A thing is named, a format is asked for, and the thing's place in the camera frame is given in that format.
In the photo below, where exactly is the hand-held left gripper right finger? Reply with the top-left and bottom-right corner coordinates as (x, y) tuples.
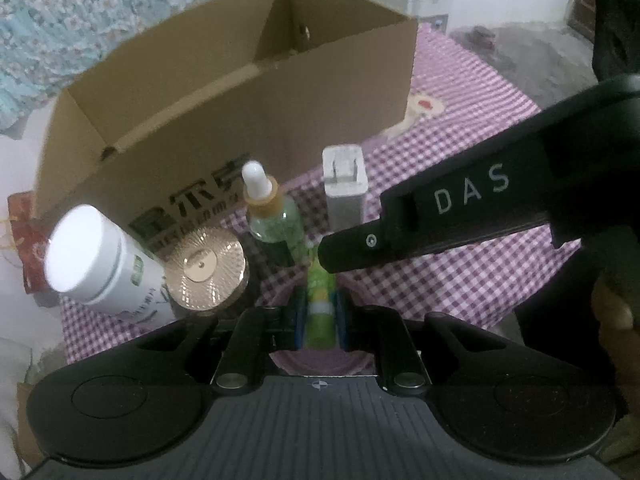
(336, 289), (521, 395)

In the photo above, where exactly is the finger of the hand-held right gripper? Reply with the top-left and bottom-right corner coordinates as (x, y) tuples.
(317, 219), (401, 274)

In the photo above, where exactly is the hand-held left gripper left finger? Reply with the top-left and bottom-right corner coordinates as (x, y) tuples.
(125, 287), (307, 395)

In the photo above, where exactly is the green lip balm tube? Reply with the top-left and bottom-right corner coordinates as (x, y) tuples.
(306, 247), (337, 348)

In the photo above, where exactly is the white charger plug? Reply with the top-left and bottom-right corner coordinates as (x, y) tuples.
(322, 145), (369, 233)

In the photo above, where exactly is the brown cardboard box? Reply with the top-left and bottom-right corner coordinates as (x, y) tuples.
(32, 0), (420, 241)

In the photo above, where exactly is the person's right hand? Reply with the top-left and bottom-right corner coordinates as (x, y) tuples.
(590, 275), (640, 411)

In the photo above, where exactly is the green dropper bottle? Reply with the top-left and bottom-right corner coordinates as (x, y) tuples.
(241, 161), (306, 268)

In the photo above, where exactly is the purple checked tablecloth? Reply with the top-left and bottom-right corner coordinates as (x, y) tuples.
(60, 22), (601, 366)

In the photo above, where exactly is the brown wooden door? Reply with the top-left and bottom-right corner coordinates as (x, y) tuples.
(570, 0), (597, 43)

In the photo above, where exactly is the white pill bottle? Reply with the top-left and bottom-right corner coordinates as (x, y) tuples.
(44, 205), (173, 326)

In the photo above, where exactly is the red paper bag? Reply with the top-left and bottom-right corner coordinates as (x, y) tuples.
(7, 192), (61, 306)

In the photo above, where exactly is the blue floral cloth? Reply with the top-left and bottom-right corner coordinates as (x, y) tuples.
(0, 0), (341, 136)

